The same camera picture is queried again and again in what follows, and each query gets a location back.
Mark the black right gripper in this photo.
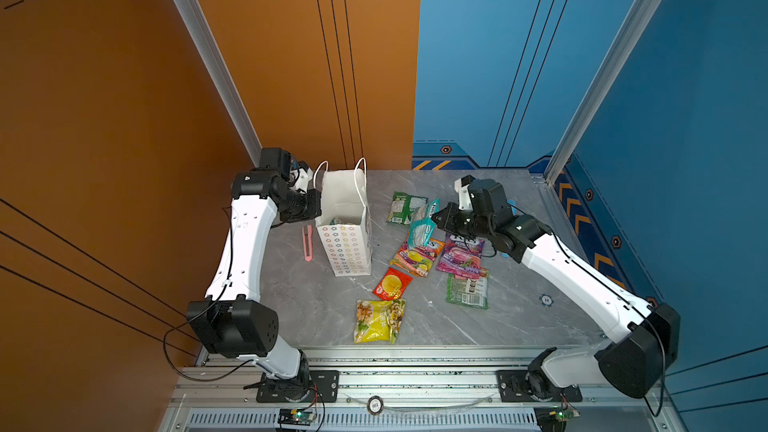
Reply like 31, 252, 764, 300
428, 202, 494, 241

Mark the teal white candy bag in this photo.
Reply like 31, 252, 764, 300
407, 198, 440, 249

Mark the white paper bag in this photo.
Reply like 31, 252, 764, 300
313, 158, 372, 277

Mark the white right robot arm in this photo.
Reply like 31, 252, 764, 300
430, 175, 681, 401

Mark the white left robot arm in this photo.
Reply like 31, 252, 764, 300
185, 148, 321, 401

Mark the purple Fox's bag right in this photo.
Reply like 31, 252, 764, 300
436, 234, 488, 279

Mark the orange Fox's candy bag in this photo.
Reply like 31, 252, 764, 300
389, 239, 445, 277

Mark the green white snack bag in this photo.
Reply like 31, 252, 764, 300
446, 275, 489, 310

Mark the yellow snack bag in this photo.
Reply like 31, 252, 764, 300
353, 299, 406, 344

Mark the pink utility knife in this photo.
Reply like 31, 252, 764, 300
301, 224, 314, 262

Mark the red yellow snack packet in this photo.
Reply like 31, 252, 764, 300
373, 267, 413, 301

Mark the green circuit board left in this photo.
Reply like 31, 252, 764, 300
276, 408, 321, 431

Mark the green circuit board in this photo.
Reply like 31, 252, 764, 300
276, 408, 321, 431
534, 408, 581, 432

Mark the green circuit board right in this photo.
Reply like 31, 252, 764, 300
534, 408, 581, 432

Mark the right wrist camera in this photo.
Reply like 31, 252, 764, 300
454, 175, 475, 211

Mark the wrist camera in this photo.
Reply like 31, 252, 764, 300
454, 175, 475, 211
289, 161, 314, 192

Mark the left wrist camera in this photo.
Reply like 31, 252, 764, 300
289, 161, 314, 192

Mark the aluminium rail frame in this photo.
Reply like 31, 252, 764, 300
159, 344, 685, 431

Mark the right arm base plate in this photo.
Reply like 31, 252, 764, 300
495, 369, 583, 403

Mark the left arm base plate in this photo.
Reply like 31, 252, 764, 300
243, 369, 340, 404

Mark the aluminium corner post left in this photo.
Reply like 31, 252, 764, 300
173, 0, 262, 165

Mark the aluminium corner post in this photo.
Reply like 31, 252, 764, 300
173, 0, 262, 165
543, 0, 663, 186

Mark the aluminium corner post right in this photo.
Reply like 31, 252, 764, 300
543, 0, 663, 186

